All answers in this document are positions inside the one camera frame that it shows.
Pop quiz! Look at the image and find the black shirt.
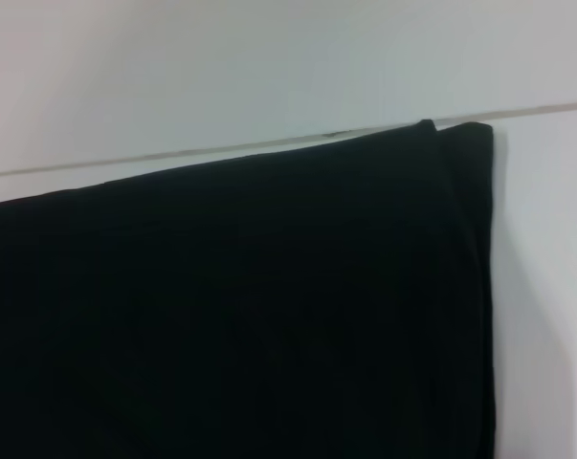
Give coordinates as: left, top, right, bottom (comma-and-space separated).
0, 119, 498, 459

